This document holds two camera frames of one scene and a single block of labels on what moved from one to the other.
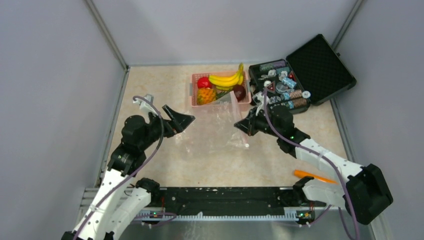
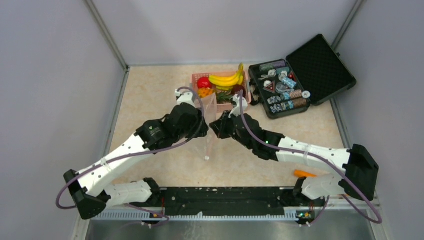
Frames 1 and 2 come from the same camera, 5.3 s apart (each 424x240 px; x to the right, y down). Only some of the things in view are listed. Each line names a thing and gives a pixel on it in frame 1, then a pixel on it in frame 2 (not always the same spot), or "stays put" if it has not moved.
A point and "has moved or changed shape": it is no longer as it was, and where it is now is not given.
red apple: [203, 82] stays put
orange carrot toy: [301, 174] stays put
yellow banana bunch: [227, 82] stays put
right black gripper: [247, 125] -> [220, 130]
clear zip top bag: [213, 128] has moved or changed shape
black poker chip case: [311, 74] stays put
